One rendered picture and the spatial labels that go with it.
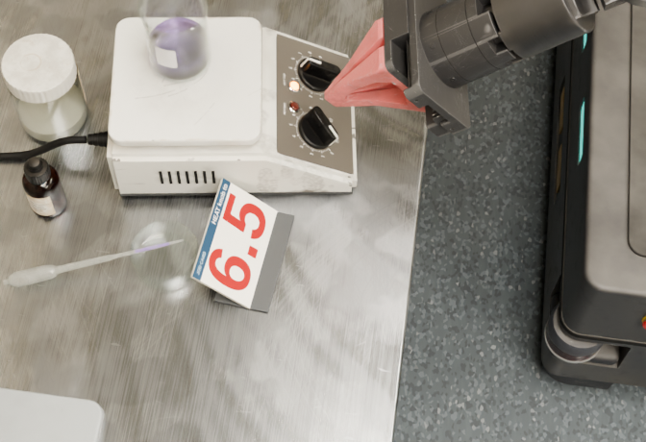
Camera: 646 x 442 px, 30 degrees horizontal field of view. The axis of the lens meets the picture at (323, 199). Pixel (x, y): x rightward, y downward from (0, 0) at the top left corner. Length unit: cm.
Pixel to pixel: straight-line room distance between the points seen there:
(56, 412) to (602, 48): 94
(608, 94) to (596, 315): 29
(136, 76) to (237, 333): 22
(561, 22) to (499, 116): 118
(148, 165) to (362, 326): 21
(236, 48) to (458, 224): 93
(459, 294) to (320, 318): 86
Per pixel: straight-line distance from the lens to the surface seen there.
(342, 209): 101
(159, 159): 96
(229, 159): 96
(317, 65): 100
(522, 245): 186
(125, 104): 96
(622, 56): 162
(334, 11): 112
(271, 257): 98
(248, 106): 95
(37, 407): 95
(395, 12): 85
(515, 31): 81
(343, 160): 99
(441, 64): 83
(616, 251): 147
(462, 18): 82
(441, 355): 177
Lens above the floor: 164
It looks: 61 degrees down
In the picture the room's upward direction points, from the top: 2 degrees clockwise
